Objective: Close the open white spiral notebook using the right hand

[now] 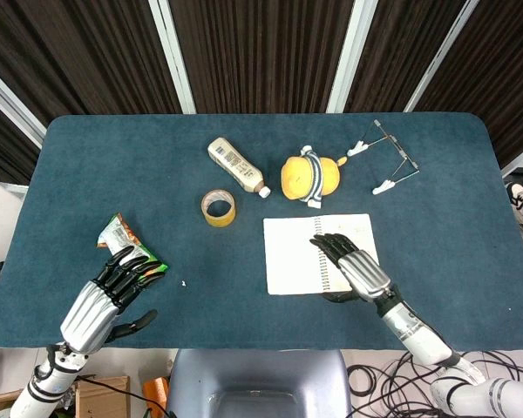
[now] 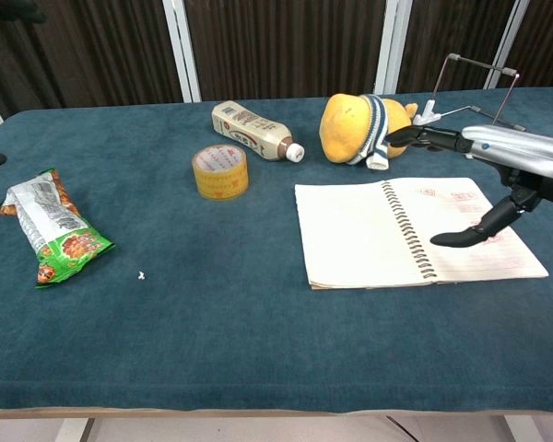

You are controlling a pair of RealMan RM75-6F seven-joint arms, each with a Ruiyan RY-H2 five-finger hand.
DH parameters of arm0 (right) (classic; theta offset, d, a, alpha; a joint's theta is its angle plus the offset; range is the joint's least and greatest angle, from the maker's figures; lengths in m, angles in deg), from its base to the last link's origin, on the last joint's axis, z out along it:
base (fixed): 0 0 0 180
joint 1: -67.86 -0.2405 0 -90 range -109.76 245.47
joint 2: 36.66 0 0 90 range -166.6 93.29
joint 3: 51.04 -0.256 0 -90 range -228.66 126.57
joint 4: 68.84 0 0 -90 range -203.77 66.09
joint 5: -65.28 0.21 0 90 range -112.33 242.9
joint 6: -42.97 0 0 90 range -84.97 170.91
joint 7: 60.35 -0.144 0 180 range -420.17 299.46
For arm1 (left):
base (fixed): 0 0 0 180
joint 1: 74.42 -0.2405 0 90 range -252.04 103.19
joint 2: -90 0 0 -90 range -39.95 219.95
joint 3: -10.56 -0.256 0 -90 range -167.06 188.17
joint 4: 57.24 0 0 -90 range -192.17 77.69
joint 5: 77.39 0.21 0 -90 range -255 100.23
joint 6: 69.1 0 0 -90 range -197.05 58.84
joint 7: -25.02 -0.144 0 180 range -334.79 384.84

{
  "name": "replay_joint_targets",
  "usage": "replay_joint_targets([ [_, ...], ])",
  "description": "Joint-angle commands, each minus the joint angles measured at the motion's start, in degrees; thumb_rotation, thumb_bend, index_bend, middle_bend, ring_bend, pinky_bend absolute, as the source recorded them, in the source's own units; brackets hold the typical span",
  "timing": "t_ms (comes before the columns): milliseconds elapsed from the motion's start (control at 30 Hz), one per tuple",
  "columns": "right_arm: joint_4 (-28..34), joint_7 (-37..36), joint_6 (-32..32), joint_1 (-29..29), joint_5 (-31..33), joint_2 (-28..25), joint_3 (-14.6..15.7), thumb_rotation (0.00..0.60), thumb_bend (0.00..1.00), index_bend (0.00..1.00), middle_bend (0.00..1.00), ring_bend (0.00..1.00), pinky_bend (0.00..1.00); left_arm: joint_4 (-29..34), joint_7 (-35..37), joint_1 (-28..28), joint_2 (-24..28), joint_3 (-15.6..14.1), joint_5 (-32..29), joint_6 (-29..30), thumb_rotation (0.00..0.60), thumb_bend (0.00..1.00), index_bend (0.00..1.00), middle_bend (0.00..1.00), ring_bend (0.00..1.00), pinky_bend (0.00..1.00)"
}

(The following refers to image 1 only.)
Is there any yellow plush toy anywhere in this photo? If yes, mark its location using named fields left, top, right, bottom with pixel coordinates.
left=280, top=145, right=349, bottom=209

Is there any yellow tape roll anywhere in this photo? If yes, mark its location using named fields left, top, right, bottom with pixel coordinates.
left=200, top=188, right=237, bottom=228

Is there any green snack packet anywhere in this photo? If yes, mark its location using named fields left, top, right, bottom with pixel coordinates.
left=96, top=212, right=170, bottom=280

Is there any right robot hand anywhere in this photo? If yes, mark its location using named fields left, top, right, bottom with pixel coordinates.
left=309, top=233, right=394, bottom=305

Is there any orange object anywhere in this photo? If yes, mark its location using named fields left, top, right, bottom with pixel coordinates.
left=142, top=377, right=170, bottom=413

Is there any spiral notebook with tan cover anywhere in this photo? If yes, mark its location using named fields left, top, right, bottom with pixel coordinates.
left=262, top=212, right=380, bottom=295

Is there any black cable bundle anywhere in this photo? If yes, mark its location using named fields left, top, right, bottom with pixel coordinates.
left=346, top=347, right=523, bottom=418

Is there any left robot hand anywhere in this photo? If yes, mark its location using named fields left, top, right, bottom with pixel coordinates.
left=59, top=246, right=163, bottom=355

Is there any cardboard box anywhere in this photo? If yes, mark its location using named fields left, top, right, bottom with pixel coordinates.
left=0, top=374, right=132, bottom=418

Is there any beige drink bottle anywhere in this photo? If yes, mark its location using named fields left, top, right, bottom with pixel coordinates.
left=207, top=137, right=272, bottom=199

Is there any blue table mat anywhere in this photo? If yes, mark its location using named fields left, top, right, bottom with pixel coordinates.
left=0, top=112, right=523, bottom=351

